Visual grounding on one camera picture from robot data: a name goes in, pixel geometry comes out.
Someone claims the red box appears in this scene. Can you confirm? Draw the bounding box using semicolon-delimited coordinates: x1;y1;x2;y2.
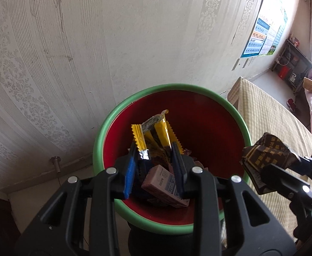
277;65;290;79

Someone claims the yellow checked tablecloth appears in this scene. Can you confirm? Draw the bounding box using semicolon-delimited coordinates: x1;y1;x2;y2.
227;77;312;222

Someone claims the dark storage cabinet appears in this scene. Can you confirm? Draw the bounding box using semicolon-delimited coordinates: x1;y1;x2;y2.
271;39;312;94

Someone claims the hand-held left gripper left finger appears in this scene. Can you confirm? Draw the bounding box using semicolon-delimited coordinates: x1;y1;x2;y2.
13;147;139;256

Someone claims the yellow snack wrapper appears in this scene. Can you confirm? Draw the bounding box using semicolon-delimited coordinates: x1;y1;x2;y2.
131;109;184;166

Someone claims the torn pink drink carton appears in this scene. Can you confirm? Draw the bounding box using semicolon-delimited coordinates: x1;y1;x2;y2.
141;164;190;208

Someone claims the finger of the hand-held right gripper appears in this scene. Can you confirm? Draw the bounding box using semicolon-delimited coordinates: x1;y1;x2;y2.
260;164;306;200
284;151;312;177

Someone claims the crushed brown drink carton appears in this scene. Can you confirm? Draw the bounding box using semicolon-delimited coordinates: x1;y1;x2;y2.
240;132;300;195

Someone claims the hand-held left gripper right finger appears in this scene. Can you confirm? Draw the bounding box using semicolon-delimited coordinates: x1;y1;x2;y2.
171;142;296;256

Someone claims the metal door stop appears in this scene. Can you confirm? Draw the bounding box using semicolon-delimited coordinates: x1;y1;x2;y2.
49;157;62;174

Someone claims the red bin with green rim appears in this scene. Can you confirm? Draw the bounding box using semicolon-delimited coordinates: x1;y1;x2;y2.
92;83;252;235

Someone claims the blue wall poster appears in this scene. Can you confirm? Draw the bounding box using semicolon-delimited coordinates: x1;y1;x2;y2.
240;0;292;58

